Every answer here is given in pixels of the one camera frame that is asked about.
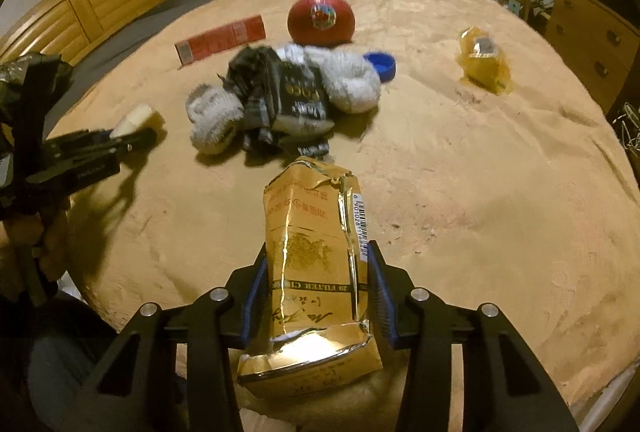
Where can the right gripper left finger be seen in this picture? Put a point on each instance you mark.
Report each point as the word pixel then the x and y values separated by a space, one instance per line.
pixel 169 370

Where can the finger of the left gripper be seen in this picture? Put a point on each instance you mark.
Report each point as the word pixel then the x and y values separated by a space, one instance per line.
pixel 139 141
pixel 77 141

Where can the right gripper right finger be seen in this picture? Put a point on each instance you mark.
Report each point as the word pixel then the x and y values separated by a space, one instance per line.
pixel 505 387

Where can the gold cigarette pack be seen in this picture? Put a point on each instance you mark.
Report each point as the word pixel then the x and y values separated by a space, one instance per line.
pixel 317 252

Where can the blue bottle cap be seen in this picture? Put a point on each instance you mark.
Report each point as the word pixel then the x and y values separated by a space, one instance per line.
pixel 384 64

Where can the black garbage bag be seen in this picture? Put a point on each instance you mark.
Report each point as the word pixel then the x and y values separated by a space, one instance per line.
pixel 31 85

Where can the wooden headboard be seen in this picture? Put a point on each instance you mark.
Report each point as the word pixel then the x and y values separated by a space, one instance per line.
pixel 70 28

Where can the grey fuzzy sock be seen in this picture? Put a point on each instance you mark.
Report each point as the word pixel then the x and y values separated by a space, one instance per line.
pixel 351 82

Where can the red rectangular carton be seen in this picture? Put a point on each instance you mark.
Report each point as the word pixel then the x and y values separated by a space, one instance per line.
pixel 220 39

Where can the black crumpled wrapper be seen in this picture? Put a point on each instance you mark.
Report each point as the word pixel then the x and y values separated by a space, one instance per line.
pixel 285 105

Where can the red apple with sticker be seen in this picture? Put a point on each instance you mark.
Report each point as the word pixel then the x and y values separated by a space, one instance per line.
pixel 321 23

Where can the yellow plastic snack wrapper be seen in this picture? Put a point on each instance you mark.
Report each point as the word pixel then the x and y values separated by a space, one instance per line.
pixel 483 61

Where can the wooden chest of drawers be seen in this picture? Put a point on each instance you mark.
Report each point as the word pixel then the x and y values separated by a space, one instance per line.
pixel 600 47

